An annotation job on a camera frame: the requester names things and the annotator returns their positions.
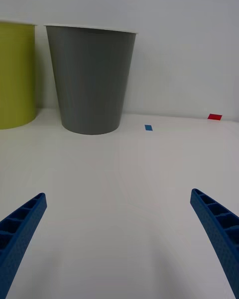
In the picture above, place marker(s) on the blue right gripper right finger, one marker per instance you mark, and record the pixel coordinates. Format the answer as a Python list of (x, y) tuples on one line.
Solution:
[(219, 226)]

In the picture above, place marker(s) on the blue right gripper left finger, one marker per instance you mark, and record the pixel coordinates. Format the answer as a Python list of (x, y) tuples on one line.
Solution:
[(22, 231)]

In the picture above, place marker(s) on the yellow-green plastic waste bin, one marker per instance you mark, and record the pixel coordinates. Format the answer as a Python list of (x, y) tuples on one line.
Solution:
[(15, 74)]

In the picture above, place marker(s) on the grey plastic waste bin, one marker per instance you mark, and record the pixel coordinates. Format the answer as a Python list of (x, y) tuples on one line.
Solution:
[(92, 79)]

